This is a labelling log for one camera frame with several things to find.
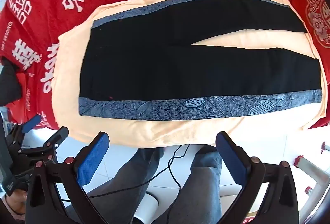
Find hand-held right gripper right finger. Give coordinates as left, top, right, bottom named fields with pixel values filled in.
left=215, top=131, right=299, bottom=224

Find white rack with red caps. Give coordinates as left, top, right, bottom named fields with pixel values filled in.
left=295, top=142, right=330, bottom=196

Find person's right leg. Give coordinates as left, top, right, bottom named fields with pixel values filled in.
left=167, top=145, right=223, bottom=224

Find person's left hand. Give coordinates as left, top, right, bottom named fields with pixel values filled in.
left=0, top=189, right=27, bottom=214

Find person's leg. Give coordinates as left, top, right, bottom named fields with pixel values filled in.
left=167, top=145, right=223, bottom=224
left=86, top=148, right=165, bottom=224

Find red embroidered cushion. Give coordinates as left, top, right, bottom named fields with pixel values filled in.
left=291, top=0, right=330, bottom=48

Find person's left leg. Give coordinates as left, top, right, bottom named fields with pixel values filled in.
left=86, top=148, right=165, bottom=224

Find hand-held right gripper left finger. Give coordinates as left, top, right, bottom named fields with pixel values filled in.
left=25, top=132, right=110, bottom=224

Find black cable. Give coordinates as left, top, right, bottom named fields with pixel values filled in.
left=60, top=144, right=191, bottom=224

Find peach towel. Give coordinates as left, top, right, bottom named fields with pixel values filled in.
left=52, top=0, right=329, bottom=150

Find black pants with blue stripe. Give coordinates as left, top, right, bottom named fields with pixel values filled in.
left=78, top=0, right=324, bottom=120

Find black cloth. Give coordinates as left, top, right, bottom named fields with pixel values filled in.
left=0, top=58, right=22, bottom=111

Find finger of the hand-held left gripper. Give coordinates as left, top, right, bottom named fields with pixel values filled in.
left=8, top=114, right=42, bottom=146
left=18, top=127, right=69, bottom=156

